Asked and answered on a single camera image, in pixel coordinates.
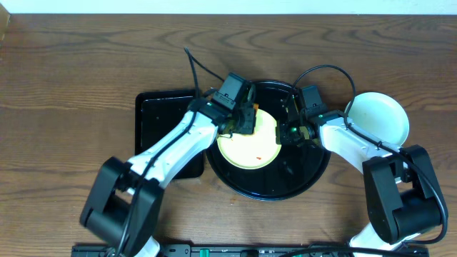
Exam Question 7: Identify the black round tray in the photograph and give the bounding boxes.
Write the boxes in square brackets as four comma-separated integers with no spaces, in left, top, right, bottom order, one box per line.
[206,80,332,201]

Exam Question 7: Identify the yellow plate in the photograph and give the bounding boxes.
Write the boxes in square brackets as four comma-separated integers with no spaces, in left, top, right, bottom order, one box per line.
[217,109,281,170]

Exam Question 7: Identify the black rectangular tray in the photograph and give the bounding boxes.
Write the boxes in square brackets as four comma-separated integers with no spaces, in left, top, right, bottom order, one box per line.
[134,89,206,180]

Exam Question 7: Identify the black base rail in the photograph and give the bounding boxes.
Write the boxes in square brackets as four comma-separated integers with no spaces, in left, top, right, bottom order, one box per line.
[70,243,429,257]

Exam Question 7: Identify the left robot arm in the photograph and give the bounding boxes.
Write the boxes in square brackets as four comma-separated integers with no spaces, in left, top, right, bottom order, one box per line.
[80,93,256,256]

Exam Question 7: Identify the light blue plate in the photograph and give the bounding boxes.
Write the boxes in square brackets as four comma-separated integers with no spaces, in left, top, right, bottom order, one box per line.
[348,92,410,146]

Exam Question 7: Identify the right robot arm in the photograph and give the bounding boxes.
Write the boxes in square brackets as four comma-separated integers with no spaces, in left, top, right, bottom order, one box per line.
[277,99,448,256]

